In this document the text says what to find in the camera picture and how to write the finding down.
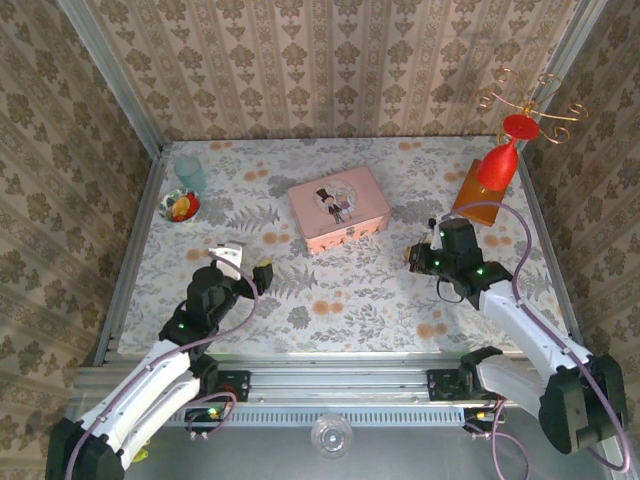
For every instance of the frosted teal plastic cup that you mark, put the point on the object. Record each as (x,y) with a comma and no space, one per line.
(190,172)

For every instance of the red toy fruit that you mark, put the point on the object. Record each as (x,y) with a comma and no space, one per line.
(194,202)

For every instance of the orange wooden block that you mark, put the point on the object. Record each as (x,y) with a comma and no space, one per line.
(475,197)

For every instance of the floral tablecloth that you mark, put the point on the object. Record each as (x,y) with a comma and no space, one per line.
(400,175)

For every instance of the orange toy fruit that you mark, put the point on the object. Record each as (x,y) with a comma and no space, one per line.
(182,205)

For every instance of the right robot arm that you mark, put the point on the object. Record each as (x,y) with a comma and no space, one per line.
(525,330)

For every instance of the clear glass dome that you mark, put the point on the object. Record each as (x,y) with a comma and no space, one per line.
(331,437)

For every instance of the small patterned bowl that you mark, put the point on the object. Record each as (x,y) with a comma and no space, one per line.
(167,207)

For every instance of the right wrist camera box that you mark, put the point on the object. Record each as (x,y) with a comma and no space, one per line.
(434,227)

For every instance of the aluminium cross rail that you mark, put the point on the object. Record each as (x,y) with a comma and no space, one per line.
(325,380)

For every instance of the aluminium side rail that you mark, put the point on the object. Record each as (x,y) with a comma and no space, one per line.
(545,225)
(135,250)

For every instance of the red wine glass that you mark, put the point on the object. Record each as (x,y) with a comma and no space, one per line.
(497,167)

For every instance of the pink wedding couple tin box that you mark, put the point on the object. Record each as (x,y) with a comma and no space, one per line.
(310,210)

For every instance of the aluminium frame post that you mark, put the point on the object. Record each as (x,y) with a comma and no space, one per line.
(565,55)
(115,85)

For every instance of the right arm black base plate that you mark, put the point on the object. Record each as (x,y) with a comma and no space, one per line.
(442,385)

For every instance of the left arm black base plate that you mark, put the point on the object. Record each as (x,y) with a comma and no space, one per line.
(237,385)

